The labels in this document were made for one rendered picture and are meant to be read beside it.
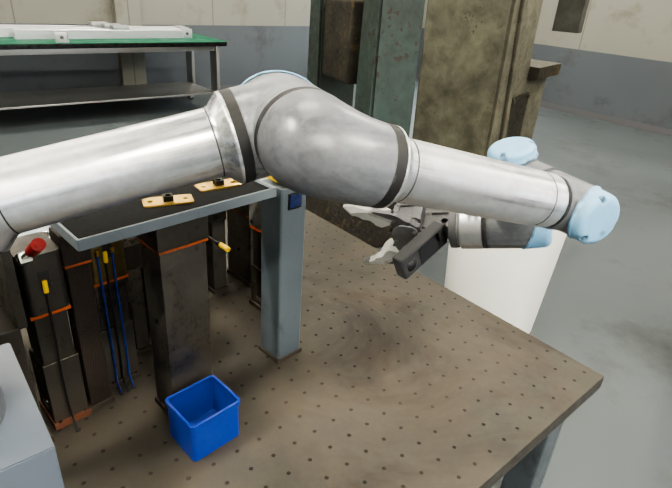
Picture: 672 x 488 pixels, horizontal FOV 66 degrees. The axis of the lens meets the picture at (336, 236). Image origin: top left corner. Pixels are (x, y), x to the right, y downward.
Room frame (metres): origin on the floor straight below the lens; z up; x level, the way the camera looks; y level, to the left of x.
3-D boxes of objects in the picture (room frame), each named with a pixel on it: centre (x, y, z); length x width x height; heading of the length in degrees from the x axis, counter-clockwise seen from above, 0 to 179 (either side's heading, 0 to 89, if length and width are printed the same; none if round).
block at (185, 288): (0.83, 0.29, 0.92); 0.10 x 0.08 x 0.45; 137
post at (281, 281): (1.02, 0.12, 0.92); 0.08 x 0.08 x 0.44; 47
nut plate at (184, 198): (0.83, 0.30, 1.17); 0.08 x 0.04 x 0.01; 116
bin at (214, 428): (0.74, 0.23, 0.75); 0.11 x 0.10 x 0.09; 137
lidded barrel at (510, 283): (2.30, -0.82, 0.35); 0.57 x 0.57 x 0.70
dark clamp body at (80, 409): (0.77, 0.52, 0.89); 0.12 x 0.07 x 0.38; 47
